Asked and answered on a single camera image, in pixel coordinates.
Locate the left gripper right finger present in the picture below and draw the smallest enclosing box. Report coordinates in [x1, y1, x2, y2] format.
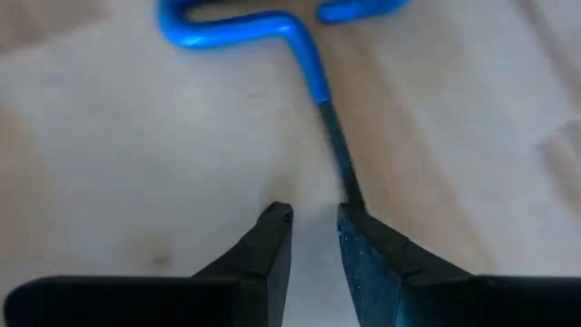
[337, 203, 581, 327]

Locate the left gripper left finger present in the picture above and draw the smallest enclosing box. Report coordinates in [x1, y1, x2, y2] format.
[3, 202, 295, 327]

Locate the blue handled hex key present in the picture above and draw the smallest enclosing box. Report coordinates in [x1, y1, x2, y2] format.
[156, 0, 412, 211]

